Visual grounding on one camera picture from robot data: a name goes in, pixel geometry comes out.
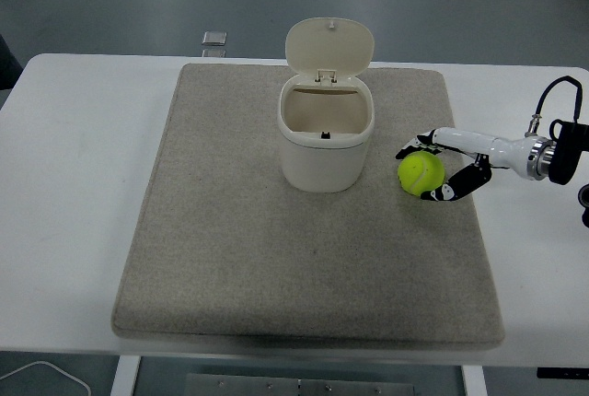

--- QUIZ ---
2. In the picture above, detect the grey metal plate with screws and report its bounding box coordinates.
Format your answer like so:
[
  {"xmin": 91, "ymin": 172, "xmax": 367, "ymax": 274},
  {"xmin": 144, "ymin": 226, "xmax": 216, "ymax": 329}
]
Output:
[{"xmin": 184, "ymin": 372, "xmax": 415, "ymax": 396}]

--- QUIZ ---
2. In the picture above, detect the beige fabric mat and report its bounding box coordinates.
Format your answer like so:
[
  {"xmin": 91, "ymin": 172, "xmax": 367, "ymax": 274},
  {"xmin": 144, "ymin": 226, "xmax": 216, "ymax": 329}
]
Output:
[{"xmin": 110, "ymin": 63, "xmax": 505, "ymax": 355}]

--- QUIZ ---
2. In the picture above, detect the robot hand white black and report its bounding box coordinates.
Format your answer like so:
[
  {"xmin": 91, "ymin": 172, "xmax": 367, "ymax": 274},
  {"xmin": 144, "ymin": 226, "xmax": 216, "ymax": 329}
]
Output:
[{"xmin": 395, "ymin": 127, "xmax": 537, "ymax": 203}]

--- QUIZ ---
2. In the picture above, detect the white table leg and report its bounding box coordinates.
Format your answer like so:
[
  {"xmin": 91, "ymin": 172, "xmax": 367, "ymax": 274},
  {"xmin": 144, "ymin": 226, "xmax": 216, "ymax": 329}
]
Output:
[
  {"xmin": 110, "ymin": 355, "xmax": 142, "ymax": 396},
  {"xmin": 461, "ymin": 365, "xmax": 488, "ymax": 396}
]

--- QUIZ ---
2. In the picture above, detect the black table control panel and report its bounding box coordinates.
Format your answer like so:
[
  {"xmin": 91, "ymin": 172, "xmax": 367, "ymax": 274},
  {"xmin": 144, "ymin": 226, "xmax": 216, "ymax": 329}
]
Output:
[{"xmin": 536, "ymin": 367, "xmax": 589, "ymax": 379}]

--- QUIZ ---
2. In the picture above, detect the white cable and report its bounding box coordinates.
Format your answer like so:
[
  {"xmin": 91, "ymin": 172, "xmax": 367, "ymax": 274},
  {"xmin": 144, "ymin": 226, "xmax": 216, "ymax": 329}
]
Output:
[{"xmin": 0, "ymin": 360, "xmax": 91, "ymax": 396}]

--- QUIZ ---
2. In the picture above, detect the yellow tennis ball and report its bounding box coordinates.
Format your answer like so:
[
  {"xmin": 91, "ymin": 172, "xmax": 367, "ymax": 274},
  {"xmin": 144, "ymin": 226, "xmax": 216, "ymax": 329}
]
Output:
[{"xmin": 398, "ymin": 150, "xmax": 446, "ymax": 196}]

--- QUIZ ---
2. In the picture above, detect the cream lidded bin box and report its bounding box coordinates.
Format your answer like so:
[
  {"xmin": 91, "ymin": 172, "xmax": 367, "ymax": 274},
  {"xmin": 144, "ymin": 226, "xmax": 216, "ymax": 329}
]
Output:
[{"xmin": 276, "ymin": 17, "xmax": 375, "ymax": 193}]

